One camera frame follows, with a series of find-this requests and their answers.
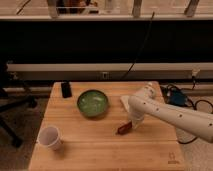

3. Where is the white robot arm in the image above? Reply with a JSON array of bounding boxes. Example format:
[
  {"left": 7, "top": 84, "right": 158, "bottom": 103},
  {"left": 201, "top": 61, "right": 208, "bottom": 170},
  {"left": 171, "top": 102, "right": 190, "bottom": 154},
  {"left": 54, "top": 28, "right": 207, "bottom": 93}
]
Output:
[{"left": 128, "top": 86, "right": 213, "bottom": 143}]

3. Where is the white plastic bottle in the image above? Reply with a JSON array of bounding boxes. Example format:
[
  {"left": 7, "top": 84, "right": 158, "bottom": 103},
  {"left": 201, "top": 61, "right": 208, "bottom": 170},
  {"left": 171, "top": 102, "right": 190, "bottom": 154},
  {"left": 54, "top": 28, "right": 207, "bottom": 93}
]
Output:
[{"left": 145, "top": 82, "right": 153, "bottom": 91}]

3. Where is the blue black device on floor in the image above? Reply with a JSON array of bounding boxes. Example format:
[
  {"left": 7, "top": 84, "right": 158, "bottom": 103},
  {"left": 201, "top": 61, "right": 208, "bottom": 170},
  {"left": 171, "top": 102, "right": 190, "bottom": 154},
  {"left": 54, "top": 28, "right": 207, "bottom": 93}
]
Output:
[{"left": 169, "top": 92, "right": 186, "bottom": 106}]

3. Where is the green ceramic bowl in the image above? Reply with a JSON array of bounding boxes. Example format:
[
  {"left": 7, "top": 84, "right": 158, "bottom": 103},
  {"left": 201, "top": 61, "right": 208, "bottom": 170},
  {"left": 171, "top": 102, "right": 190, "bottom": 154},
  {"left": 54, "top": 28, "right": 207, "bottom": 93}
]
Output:
[{"left": 77, "top": 89, "right": 109, "bottom": 118}]

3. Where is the black smartphone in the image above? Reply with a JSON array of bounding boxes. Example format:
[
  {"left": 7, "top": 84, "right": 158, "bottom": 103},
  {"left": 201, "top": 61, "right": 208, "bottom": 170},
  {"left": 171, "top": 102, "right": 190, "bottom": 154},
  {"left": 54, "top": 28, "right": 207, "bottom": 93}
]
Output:
[{"left": 61, "top": 82, "right": 72, "bottom": 98}]

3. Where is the white paper cup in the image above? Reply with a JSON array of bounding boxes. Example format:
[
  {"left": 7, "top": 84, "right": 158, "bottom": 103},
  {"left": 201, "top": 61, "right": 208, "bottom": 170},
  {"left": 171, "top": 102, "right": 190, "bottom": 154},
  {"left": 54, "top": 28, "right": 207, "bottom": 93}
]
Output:
[{"left": 37, "top": 126, "right": 62, "bottom": 150}]

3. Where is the black office chair base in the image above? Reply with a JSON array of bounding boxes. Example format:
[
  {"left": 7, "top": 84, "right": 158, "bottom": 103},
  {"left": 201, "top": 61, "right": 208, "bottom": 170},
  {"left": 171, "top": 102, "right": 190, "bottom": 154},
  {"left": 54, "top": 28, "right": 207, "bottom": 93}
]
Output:
[{"left": 0, "top": 61, "right": 37, "bottom": 148}]

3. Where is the black cable on floor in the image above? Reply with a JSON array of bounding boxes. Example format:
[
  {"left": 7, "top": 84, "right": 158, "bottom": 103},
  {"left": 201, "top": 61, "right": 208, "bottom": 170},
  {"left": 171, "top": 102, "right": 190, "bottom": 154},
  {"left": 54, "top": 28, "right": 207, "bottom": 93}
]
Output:
[{"left": 160, "top": 75, "right": 213, "bottom": 145}]

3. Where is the black cable behind table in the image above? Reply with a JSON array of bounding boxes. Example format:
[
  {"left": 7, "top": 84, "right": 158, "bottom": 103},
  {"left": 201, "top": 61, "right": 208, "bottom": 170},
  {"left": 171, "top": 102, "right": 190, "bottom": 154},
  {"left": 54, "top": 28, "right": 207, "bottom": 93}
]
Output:
[{"left": 121, "top": 11, "right": 156, "bottom": 81}]

